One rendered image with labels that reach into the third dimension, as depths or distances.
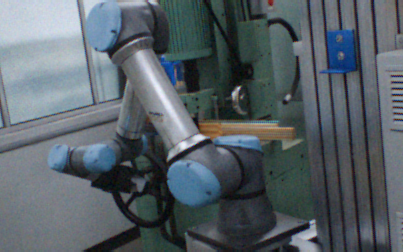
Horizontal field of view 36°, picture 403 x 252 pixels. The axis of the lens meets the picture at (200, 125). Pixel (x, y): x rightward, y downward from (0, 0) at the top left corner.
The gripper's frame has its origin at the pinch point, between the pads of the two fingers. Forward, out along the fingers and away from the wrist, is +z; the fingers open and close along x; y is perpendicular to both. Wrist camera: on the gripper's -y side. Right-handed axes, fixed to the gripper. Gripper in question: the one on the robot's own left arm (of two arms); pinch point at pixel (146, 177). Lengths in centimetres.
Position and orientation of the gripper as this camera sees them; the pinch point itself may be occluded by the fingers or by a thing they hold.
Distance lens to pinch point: 196.2
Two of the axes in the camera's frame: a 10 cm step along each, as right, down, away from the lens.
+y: -1.2, 9.5, -2.7
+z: 6.5, 2.8, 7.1
